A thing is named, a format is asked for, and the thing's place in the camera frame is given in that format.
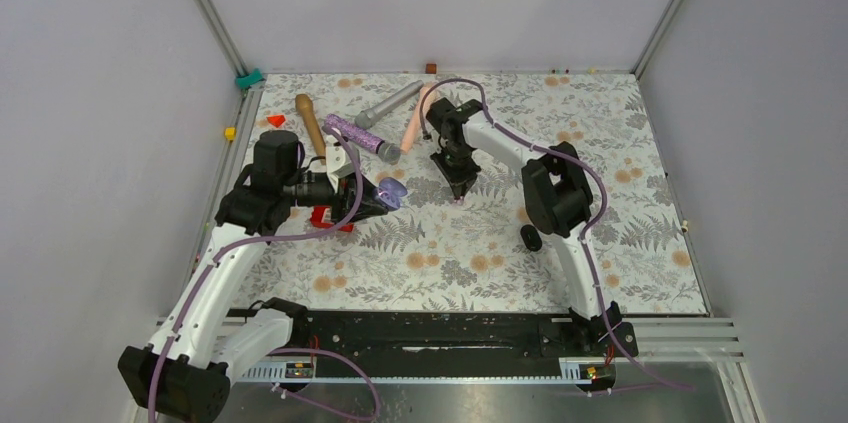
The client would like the lilac oval earbud case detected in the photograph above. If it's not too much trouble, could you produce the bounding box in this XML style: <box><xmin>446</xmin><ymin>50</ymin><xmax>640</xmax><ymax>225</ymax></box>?
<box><xmin>374</xmin><ymin>177</ymin><xmax>408</xmax><ymax>211</ymax></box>

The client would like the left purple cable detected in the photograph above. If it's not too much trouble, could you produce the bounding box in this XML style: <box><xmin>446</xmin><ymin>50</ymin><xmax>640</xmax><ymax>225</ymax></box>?
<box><xmin>146</xmin><ymin>127</ymin><xmax>382</xmax><ymax>423</ymax></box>

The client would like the brown toy microphone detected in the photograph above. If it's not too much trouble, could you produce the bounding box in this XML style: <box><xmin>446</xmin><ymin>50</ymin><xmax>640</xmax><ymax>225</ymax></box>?
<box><xmin>295</xmin><ymin>93</ymin><xmax>326</xmax><ymax>157</ymax></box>

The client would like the purple glitter microphone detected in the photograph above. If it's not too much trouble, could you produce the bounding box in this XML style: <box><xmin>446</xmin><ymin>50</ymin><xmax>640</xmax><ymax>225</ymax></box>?
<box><xmin>324</xmin><ymin>114</ymin><xmax>401</xmax><ymax>164</ymax></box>

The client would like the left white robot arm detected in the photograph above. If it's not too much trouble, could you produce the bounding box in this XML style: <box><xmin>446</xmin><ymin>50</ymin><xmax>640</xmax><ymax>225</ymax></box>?
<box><xmin>118</xmin><ymin>130</ymin><xmax>407</xmax><ymax>422</ymax></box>

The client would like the floral patterned mat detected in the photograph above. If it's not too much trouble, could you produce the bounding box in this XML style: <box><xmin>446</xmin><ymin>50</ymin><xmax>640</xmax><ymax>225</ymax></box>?
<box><xmin>232</xmin><ymin>74</ymin><xmax>707</xmax><ymax>315</ymax></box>

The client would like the pink toy microphone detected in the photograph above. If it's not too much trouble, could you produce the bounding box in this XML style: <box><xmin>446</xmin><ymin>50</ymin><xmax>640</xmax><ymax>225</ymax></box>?
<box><xmin>399</xmin><ymin>82</ymin><xmax>439</xmax><ymax>154</ymax></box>

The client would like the silver grey microphone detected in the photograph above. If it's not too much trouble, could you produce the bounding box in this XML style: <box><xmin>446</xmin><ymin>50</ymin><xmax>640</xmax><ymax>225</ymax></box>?
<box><xmin>354</xmin><ymin>80</ymin><xmax>424</xmax><ymax>130</ymax></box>

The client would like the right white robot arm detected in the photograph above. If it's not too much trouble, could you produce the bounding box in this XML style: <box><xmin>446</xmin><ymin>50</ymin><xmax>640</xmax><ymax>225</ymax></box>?
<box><xmin>418</xmin><ymin>98</ymin><xmax>637</xmax><ymax>358</ymax></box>

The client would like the teal corner clip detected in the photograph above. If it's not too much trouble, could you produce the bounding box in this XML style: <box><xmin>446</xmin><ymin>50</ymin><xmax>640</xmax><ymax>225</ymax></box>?
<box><xmin>235</xmin><ymin>68</ymin><xmax>264</xmax><ymax>91</ymax></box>

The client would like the black earbud charging case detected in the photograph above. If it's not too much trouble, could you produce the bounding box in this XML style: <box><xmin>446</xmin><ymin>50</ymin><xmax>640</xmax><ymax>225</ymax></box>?
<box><xmin>520</xmin><ymin>224</ymin><xmax>543</xmax><ymax>252</ymax></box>

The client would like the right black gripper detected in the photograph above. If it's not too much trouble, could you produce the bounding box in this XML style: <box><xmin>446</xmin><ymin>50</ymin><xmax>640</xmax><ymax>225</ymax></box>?
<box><xmin>431</xmin><ymin>143</ymin><xmax>482</xmax><ymax>199</ymax></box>

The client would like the red triangle block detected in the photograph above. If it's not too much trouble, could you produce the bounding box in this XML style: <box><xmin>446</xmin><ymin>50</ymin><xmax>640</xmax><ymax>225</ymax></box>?
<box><xmin>266</xmin><ymin>114</ymin><xmax>286</xmax><ymax>128</ymax></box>

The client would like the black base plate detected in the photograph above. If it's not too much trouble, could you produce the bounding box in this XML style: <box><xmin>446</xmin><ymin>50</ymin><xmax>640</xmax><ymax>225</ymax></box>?
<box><xmin>225</xmin><ymin>309</ymin><xmax>640</xmax><ymax>380</ymax></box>

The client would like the red lego brick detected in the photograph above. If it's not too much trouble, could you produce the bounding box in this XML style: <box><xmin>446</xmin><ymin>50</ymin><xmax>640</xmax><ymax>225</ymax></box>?
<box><xmin>309</xmin><ymin>206</ymin><xmax>354</xmax><ymax>233</ymax></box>

